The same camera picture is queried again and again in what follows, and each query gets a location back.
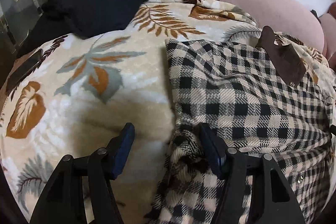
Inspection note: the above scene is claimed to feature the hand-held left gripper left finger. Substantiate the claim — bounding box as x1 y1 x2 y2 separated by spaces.
29 123 135 224

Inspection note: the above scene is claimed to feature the small black clip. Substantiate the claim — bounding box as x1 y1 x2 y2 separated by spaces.
310 9 322 22

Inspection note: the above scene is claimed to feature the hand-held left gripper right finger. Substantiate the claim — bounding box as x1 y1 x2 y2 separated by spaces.
199 123 302 224

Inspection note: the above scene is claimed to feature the leaf print blanket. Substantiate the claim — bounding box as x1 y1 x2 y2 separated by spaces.
0 0 326 224

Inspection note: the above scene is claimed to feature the checked coat with brown collar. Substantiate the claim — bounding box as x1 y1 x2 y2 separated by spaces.
151 26 336 224

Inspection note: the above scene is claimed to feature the glass cabinet door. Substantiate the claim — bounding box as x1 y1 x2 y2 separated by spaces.
0 0 57 43

